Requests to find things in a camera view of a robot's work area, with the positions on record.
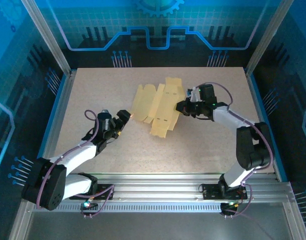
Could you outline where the slotted grey cable duct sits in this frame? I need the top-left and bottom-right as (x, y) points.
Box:
(32, 203), (228, 213)

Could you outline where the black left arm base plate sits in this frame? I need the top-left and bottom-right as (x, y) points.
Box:
(68, 183), (116, 201)

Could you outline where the aluminium frame post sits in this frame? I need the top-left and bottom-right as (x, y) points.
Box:
(20, 0), (73, 76)
(244, 0), (295, 75)

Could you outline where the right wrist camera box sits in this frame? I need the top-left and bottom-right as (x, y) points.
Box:
(185, 86), (202, 103)

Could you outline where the small controller board with LEDs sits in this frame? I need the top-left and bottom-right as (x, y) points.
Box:
(220, 201), (240, 213)
(80, 199), (99, 211)

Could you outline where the yellow paper box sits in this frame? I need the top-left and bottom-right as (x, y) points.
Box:
(129, 76), (187, 139)

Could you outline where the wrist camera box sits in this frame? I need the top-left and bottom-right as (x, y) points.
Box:
(100, 108), (113, 132)
(185, 86), (202, 103)

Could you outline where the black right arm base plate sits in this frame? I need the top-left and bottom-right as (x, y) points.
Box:
(199, 183), (248, 201)

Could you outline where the aluminium mounting rail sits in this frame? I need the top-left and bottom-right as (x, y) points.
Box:
(24, 172), (295, 205)

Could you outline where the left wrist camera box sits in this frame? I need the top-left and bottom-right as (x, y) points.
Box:
(100, 108), (113, 132)

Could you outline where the aluminium table side rail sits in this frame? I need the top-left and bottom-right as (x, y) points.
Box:
(34, 69), (78, 182)
(244, 67), (289, 182)

